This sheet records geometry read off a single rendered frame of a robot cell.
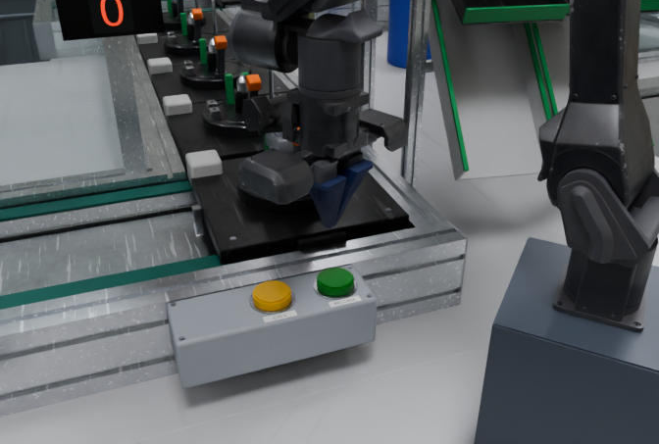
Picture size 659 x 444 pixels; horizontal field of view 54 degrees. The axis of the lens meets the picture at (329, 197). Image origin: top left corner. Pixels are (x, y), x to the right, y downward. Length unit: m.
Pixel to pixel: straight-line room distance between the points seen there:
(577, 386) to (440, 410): 0.22
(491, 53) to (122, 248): 0.57
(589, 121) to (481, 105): 0.45
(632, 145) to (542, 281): 0.14
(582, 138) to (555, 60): 0.55
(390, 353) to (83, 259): 0.40
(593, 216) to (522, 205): 0.63
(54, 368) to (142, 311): 0.11
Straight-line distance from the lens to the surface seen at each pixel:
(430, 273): 0.80
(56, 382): 0.76
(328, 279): 0.69
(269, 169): 0.57
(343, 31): 0.56
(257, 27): 0.62
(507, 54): 0.97
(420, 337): 0.79
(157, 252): 0.86
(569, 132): 0.48
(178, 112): 1.15
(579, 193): 0.47
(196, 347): 0.65
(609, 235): 0.48
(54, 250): 0.91
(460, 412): 0.72
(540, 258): 0.59
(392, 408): 0.71
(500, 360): 0.53
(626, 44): 0.47
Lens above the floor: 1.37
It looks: 28 degrees down
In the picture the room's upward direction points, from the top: straight up
